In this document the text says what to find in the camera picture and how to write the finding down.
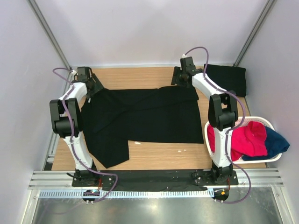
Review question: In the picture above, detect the black t shirt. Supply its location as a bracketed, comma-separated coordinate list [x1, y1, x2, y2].
[81, 86, 204, 168]
[205, 64, 247, 98]

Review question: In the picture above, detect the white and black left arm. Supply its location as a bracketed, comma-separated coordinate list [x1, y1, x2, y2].
[50, 66, 104, 187]

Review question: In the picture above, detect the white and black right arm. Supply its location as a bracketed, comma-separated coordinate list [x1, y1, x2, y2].
[171, 56, 238, 185]

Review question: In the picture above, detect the folded black t shirt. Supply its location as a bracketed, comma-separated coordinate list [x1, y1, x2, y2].
[205, 64, 247, 98]

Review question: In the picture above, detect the white laundry basket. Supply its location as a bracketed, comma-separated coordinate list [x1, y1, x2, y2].
[204, 116, 282, 164]

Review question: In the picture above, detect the red t shirt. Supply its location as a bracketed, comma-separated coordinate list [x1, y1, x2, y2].
[207, 120, 268, 162]

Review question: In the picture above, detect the navy blue t shirt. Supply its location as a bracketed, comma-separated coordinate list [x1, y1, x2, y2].
[242, 126, 290, 161]

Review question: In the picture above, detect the right aluminium frame post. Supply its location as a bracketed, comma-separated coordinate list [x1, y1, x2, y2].
[233, 0, 277, 67]

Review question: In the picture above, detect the aluminium frame post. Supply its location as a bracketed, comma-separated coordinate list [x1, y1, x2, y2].
[233, 0, 277, 67]
[27, 0, 71, 69]

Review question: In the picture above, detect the left aluminium frame post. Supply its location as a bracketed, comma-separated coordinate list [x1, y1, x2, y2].
[27, 0, 71, 69]

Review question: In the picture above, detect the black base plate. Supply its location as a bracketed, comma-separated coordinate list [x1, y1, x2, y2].
[67, 169, 239, 188]

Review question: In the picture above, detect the white slotted cable duct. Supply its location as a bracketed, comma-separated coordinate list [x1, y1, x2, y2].
[39, 189, 214, 199]

